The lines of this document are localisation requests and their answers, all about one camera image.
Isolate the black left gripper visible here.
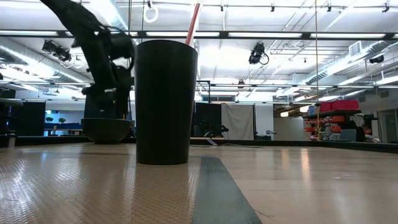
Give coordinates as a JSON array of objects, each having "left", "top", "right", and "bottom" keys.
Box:
[{"left": 73, "top": 28, "right": 136, "bottom": 118}]

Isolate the black bowl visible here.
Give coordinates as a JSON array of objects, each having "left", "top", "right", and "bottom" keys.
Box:
[{"left": 80, "top": 118, "right": 133, "bottom": 145}]

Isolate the black cup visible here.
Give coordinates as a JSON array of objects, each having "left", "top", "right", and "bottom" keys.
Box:
[{"left": 134, "top": 39, "right": 199, "bottom": 166}]

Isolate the orange straw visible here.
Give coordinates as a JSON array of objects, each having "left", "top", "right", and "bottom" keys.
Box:
[{"left": 185, "top": 2, "right": 202, "bottom": 47}]

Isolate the blue desk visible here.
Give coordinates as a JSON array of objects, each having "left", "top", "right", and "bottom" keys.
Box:
[{"left": 43, "top": 123, "right": 85, "bottom": 137}]

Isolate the dark cabinet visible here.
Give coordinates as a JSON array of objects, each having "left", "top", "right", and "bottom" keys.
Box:
[{"left": 0, "top": 101, "right": 47, "bottom": 138}]

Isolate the black partition panel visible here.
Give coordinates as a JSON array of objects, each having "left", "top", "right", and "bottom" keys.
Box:
[{"left": 197, "top": 102, "right": 223, "bottom": 138}]

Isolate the beige placemat with grey border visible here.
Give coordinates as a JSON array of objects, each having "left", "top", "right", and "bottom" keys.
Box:
[{"left": 0, "top": 151, "right": 264, "bottom": 224}]

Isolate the white hanging sheet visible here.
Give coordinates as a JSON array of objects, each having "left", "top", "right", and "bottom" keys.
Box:
[{"left": 221, "top": 103, "right": 255, "bottom": 141}]

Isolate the overhead light bar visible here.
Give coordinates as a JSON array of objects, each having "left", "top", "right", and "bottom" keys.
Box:
[{"left": 0, "top": 29, "right": 398, "bottom": 40}]

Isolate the large red bin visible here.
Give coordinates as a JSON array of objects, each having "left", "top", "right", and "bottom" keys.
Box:
[{"left": 319, "top": 99, "right": 360, "bottom": 113}]

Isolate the storage shelf rack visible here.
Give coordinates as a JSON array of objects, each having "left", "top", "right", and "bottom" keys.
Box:
[{"left": 303, "top": 99, "right": 379, "bottom": 143}]

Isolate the white ceiling vent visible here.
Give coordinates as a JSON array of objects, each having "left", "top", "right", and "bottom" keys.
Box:
[{"left": 348, "top": 40, "right": 363, "bottom": 57}]

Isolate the silver ventilation duct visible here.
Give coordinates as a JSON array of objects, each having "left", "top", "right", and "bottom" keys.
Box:
[{"left": 90, "top": 0, "right": 130, "bottom": 32}]

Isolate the white hanging ring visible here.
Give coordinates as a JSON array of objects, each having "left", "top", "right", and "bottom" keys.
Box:
[{"left": 142, "top": 5, "right": 159, "bottom": 24}]

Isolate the black metal frame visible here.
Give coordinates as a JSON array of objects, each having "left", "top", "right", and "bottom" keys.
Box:
[{"left": 196, "top": 80, "right": 211, "bottom": 103}]

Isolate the black ceiling camera with cable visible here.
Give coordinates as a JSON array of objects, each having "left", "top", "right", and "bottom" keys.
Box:
[{"left": 248, "top": 42, "right": 270, "bottom": 66}]

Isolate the black aluminium table frame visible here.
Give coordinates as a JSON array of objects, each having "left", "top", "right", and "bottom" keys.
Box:
[{"left": 0, "top": 135, "right": 398, "bottom": 154}]

